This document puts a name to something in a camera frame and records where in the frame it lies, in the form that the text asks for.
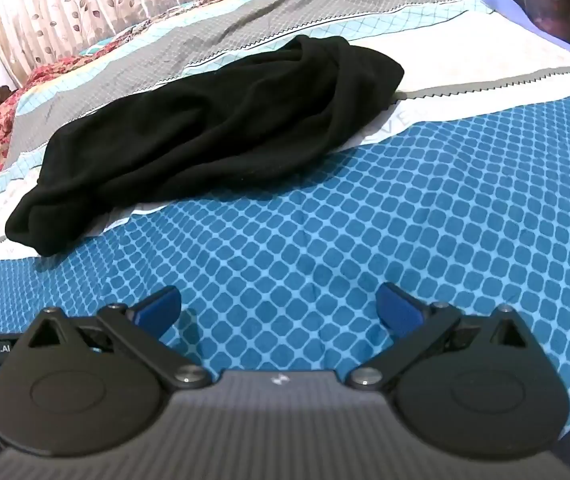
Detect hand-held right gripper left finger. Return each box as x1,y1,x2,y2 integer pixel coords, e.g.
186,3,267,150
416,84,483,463
21,285,212,390

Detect black pants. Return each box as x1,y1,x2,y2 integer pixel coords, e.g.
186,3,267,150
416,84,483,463
5,35,406,257

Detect lavender mattress cover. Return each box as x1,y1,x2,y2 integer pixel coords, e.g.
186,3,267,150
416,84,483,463
446,0,570,77

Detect beige leaf print curtain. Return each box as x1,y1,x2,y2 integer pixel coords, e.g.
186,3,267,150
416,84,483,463
0,0,286,88

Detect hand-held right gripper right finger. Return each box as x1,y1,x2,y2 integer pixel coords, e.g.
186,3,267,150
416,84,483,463
349,282,542,390

